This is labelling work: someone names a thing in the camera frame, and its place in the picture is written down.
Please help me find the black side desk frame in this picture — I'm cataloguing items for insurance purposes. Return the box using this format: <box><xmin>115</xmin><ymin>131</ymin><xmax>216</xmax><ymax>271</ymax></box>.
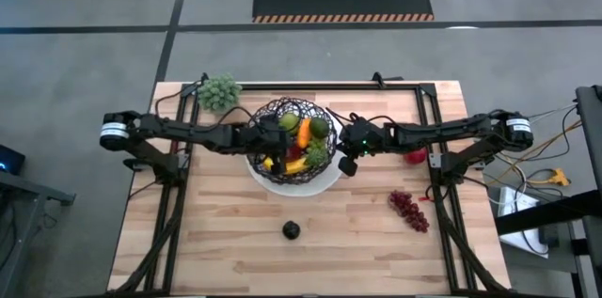
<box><xmin>493</xmin><ymin>85</ymin><xmax>602</xmax><ymax>298</ymax></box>

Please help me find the black device with blue light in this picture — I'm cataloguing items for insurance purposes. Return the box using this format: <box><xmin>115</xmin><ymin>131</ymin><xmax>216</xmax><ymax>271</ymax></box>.
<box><xmin>0</xmin><ymin>144</ymin><xmax>27</xmax><ymax>177</ymax></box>

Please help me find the grey desk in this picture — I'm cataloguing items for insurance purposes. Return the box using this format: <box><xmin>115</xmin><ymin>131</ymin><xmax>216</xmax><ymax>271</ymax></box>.
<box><xmin>0</xmin><ymin>170</ymin><xmax>76</xmax><ymax>298</ymax></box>

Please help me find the white box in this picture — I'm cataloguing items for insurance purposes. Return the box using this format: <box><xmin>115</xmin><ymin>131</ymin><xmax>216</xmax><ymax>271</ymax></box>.
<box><xmin>497</xmin><ymin>185</ymin><xmax>550</xmax><ymax>259</ymax></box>

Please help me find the green avocado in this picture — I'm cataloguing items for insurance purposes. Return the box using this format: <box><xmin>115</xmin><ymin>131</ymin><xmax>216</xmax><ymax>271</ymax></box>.
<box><xmin>309</xmin><ymin>117</ymin><xmax>331</xmax><ymax>140</ymax></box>

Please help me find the black plum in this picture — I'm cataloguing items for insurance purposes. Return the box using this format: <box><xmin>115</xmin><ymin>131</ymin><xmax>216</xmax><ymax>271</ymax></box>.
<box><xmin>281</xmin><ymin>220</ymin><xmax>302</xmax><ymax>242</ymax></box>

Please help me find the red grape bunch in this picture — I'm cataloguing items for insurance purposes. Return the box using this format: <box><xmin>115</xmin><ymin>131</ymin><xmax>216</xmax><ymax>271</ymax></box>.
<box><xmin>388</xmin><ymin>189</ymin><xmax>431</xmax><ymax>234</ymax></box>

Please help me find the black aluminium frame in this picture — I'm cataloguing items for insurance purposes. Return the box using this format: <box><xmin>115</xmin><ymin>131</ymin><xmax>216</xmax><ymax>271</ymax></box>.
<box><xmin>108</xmin><ymin>71</ymin><xmax>513</xmax><ymax>297</ymax></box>

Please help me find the yellow cable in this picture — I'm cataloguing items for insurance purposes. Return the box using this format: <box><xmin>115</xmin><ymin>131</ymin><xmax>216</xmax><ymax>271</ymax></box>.
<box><xmin>486</xmin><ymin>118</ymin><xmax>584</xmax><ymax>186</ymax></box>

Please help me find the yellow cable connector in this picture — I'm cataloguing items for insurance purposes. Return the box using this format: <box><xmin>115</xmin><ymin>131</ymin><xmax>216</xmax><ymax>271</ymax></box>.
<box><xmin>540</xmin><ymin>167</ymin><xmax>572</xmax><ymax>188</ymax></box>

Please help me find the black wire fruit basket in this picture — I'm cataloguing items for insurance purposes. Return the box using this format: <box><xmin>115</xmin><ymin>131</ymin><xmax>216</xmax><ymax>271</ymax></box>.
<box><xmin>245</xmin><ymin>96</ymin><xmax>339</xmax><ymax>186</ymax></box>

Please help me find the yellow banana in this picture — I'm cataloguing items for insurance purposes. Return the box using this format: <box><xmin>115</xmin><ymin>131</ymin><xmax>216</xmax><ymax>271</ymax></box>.
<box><xmin>262</xmin><ymin>155</ymin><xmax>310</xmax><ymax>177</ymax></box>

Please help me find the potted green plant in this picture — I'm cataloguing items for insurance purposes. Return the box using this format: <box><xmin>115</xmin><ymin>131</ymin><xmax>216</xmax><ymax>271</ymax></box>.
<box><xmin>197</xmin><ymin>72</ymin><xmax>244</xmax><ymax>117</ymax></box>

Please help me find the orange carrot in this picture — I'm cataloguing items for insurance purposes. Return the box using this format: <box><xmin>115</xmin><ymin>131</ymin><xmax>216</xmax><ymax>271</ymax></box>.
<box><xmin>295</xmin><ymin>118</ymin><xmax>313</xmax><ymax>150</ymax></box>

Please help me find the white plate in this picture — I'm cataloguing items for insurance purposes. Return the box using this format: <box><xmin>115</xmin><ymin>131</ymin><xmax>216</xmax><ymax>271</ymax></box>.
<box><xmin>245</xmin><ymin>156</ymin><xmax>344</xmax><ymax>198</ymax></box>

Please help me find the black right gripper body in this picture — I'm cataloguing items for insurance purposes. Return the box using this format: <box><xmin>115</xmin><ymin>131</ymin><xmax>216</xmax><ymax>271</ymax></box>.
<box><xmin>338</xmin><ymin>121</ymin><xmax>363</xmax><ymax>158</ymax></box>

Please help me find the green grape bunch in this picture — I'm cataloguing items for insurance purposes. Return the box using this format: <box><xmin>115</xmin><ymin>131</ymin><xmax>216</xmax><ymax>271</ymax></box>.
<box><xmin>304</xmin><ymin>138</ymin><xmax>329</xmax><ymax>169</ymax></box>

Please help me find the red pomegranate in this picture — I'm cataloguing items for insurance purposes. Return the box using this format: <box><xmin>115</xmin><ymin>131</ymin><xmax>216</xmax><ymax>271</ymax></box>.
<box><xmin>403</xmin><ymin>146</ymin><xmax>430</xmax><ymax>166</ymax></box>

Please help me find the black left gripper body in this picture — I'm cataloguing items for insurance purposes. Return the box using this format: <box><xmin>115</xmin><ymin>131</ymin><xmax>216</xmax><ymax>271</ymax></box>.
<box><xmin>253</xmin><ymin>126</ymin><xmax>291</xmax><ymax>156</ymax></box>

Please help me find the green pear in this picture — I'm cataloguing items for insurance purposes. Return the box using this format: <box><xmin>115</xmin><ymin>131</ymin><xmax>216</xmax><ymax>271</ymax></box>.
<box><xmin>278</xmin><ymin>112</ymin><xmax>301</xmax><ymax>135</ymax></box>

